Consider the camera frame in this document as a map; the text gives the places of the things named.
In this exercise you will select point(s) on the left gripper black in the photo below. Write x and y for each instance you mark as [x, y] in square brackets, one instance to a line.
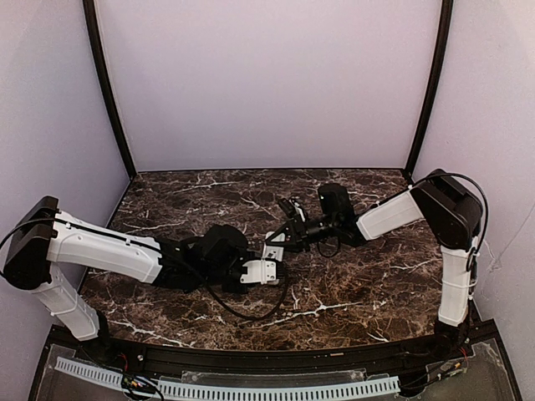
[236, 271]

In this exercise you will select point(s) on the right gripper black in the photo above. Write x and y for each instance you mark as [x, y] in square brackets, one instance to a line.
[298, 230]

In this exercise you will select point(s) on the white remote control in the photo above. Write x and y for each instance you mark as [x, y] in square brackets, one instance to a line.
[271, 254]

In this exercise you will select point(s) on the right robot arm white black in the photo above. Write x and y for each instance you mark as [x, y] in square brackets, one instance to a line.
[452, 207]

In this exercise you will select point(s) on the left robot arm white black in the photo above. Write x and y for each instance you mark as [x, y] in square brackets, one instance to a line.
[47, 237]

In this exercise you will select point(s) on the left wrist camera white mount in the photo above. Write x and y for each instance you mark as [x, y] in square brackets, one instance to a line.
[261, 271]

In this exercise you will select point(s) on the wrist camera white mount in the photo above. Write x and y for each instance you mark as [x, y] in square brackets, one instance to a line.
[261, 271]
[292, 209]

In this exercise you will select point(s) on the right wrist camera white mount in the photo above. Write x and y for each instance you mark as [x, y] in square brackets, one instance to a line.
[292, 209]

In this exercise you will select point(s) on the black front rail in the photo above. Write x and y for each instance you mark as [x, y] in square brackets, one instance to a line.
[397, 357]

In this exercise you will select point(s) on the white slotted cable duct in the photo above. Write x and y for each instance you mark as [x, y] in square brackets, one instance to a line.
[215, 386]

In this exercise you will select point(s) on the right black frame post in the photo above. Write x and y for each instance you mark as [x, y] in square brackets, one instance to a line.
[437, 61]

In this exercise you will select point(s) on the black frame post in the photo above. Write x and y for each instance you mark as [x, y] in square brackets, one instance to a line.
[437, 61]
[105, 84]

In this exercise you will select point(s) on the left black frame post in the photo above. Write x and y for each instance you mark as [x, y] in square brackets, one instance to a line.
[105, 84]

